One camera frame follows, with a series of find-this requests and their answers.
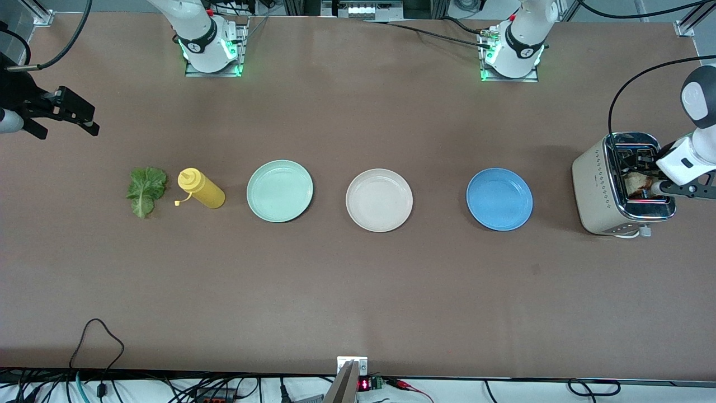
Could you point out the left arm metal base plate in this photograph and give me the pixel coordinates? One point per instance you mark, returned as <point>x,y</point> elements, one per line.
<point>503,79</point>

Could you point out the light bread slice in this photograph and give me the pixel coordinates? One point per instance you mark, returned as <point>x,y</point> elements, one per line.
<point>637,182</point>

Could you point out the orange black power strip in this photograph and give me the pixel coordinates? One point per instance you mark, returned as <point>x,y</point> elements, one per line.
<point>215,398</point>

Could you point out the white power strip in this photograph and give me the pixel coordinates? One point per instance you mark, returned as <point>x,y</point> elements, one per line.
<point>363,10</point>

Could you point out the mint green plate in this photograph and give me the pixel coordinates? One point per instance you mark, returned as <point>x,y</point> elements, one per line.
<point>279,191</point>

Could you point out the green lettuce leaf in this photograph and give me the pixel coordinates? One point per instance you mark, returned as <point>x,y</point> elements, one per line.
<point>146,190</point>

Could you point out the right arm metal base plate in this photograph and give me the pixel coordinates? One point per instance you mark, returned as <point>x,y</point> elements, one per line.
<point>244,56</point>

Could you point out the aluminium frame corner bracket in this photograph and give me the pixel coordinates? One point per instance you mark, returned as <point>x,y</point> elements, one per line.
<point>683,28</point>
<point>42,17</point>

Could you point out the beige chrome toaster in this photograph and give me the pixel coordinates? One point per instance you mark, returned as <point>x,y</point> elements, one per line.
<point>593,190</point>

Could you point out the blue plate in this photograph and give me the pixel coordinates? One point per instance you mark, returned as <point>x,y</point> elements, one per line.
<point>499,199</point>

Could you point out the yellow squeeze bottle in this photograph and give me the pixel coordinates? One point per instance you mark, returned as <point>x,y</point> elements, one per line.
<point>204,190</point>

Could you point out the grey metal camera mount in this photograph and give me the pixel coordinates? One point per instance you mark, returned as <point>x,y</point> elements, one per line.
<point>344,386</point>

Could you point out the circuit board with red display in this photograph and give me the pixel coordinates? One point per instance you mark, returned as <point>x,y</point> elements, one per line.
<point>364,385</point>

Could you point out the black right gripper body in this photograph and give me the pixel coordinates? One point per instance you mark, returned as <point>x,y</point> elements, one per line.
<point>17,95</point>

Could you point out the beige plate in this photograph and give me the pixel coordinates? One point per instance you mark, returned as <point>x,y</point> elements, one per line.
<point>379,200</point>

